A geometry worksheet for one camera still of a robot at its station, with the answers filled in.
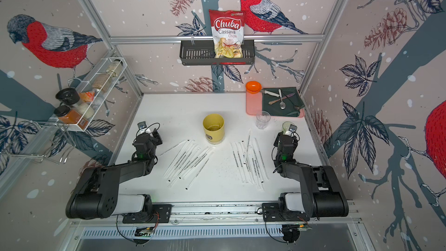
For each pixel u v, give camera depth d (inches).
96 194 16.9
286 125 38.4
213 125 38.4
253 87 46.9
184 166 34.4
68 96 24.3
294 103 45.2
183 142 37.9
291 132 30.2
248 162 34.8
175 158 35.5
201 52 37.4
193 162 34.7
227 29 32.6
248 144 37.4
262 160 35.3
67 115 23.6
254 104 45.3
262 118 40.8
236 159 35.5
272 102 45.0
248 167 34.4
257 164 34.5
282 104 44.9
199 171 33.8
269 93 46.9
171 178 32.9
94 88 29.7
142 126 30.5
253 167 34.5
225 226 28.6
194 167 34.5
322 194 16.4
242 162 34.6
